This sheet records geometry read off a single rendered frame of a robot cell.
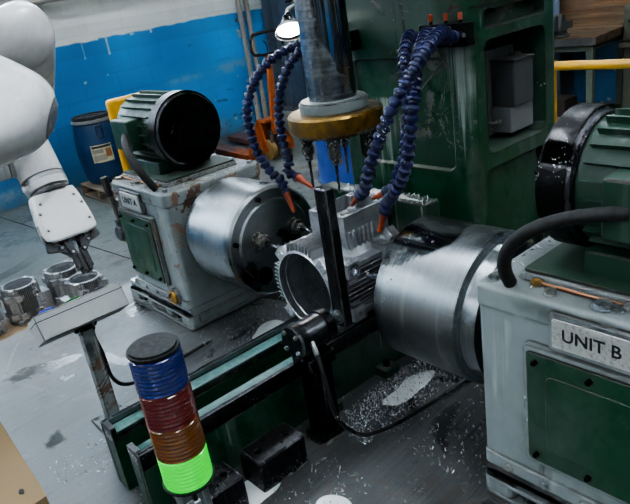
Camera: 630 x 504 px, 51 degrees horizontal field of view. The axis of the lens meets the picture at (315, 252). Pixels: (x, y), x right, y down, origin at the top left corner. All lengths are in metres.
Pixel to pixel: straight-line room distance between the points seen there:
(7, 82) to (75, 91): 6.16
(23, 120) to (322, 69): 0.53
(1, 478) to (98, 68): 6.19
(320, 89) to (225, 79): 6.91
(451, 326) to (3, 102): 0.68
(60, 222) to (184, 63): 6.49
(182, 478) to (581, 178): 0.59
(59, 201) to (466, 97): 0.80
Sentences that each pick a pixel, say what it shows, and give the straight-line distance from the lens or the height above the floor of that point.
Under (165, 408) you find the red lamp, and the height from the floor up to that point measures 1.15.
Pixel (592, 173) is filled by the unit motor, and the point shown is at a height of 1.30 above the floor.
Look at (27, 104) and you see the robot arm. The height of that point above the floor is 1.47.
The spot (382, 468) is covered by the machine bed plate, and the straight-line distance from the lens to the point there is 1.16.
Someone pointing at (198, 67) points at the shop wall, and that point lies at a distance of 7.88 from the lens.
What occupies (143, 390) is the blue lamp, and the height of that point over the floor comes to 1.18.
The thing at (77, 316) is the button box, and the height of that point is 1.05.
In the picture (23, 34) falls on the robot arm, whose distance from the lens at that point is 1.05.
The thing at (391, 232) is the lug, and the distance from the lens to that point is 1.31.
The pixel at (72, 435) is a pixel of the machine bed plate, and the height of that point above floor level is 0.80.
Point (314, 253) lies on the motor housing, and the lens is 1.23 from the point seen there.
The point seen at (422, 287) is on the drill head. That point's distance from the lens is 1.03.
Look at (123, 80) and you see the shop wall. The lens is 7.35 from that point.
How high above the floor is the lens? 1.56
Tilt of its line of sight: 22 degrees down
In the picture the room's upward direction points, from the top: 9 degrees counter-clockwise
